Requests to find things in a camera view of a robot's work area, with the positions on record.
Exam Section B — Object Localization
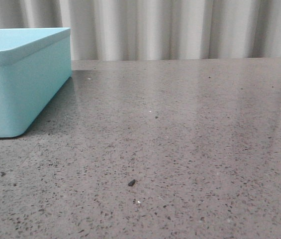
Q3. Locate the grey pleated curtain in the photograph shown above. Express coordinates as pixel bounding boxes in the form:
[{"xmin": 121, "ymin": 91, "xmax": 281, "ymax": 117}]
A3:
[{"xmin": 0, "ymin": 0, "xmax": 281, "ymax": 61}]

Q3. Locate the light blue plastic box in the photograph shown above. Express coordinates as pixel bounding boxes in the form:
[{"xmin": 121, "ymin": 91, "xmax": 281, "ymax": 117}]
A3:
[{"xmin": 0, "ymin": 27, "xmax": 72, "ymax": 138}]

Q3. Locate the small black debris piece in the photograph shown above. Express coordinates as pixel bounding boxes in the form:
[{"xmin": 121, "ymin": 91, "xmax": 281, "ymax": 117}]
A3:
[{"xmin": 128, "ymin": 179, "xmax": 136, "ymax": 186}]

